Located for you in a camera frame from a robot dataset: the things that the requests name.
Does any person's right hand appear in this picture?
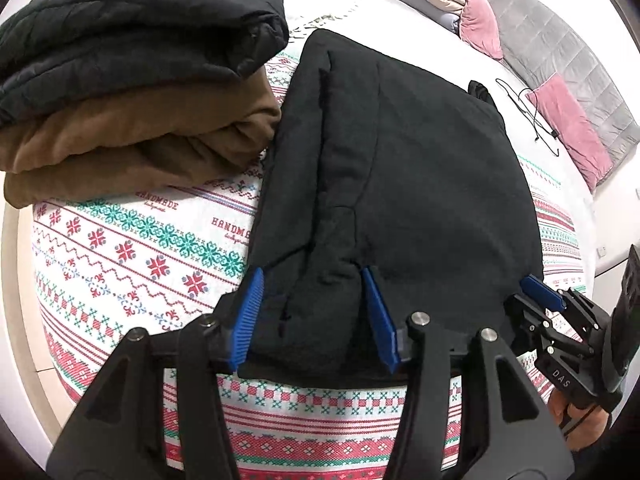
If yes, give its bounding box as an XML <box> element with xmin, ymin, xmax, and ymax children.
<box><xmin>547</xmin><ymin>392</ymin><xmax>610</xmax><ymax>453</ymax></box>

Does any bed with grey sheet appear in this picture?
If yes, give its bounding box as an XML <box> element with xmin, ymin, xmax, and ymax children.
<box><xmin>0</xmin><ymin>0</ymin><xmax>601</xmax><ymax>461</ymax></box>

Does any pink velvet cushion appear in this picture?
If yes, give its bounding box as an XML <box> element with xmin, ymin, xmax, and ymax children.
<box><xmin>525</xmin><ymin>74</ymin><xmax>613</xmax><ymax>192</ymax></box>
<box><xmin>435</xmin><ymin>0</ymin><xmax>503</xmax><ymax>61</ymax></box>

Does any patterned knit-print blanket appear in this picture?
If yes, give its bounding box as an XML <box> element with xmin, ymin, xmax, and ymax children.
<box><xmin>30</xmin><ymin>52</ymin><xmax>586</xmax><ymax>480</ymax></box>

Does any black cable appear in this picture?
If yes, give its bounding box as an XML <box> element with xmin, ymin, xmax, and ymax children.
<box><xmin>495</xmin><ymin>77</ymin><xmax>561</xmax><ymax>158</ymax></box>

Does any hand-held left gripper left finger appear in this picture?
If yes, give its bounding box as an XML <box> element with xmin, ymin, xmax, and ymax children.
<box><xmin>46</xmin><ymin>266</ymin><xmax>265</xmax><ymax>480</ymax></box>

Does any grey pillow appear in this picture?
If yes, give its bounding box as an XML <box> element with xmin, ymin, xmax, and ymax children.
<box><xmin>379</xmin><ymin>0</ymin><xmax>461</xmax><ymax>35</ymax></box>

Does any brown garment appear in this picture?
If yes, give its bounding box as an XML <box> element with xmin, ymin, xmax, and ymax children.
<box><xmin>0</xmin><ymin>77</ymin><xmax>283</xmax><ymax>209</ymax></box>

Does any black fleece garment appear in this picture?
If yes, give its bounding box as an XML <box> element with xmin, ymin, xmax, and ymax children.
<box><xmin>237</xmin><ymin>29</ymin><xmax>546</xmax><ymax>381</ymax></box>

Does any light blue striped blanket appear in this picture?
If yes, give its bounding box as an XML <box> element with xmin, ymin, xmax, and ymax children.
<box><xmin>277</xmin><ymin>0</ymin><xmax>363</xmax><ymax>33</ymax></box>

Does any black puffer jacket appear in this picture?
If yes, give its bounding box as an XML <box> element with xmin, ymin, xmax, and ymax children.
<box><xmin>0</xmin><ymin>0</ymin><xmax>291</xmax><ymax>126</ymax></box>

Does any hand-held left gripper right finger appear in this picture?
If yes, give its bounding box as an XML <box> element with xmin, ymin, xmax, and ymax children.
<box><xmin>361</xmin><ymin>266</ymin><xmax>576</xmax><ymax>480</ymax></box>

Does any grey quilted headboard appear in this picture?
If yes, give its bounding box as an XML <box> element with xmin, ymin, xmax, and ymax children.
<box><xmin>452</xmin><ymin>0</ymin><xmax>640</xmax><ymax>181</ymax></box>

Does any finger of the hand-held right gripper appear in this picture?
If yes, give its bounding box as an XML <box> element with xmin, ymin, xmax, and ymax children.
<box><xmin>519</xmin><ymin>274</ymin><xmax>613</xmax><ymax>333</ymax></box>
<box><xmin>502</xmin><ymin>294</ymin><xmax>593</xmax><ymax>361</ymax></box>

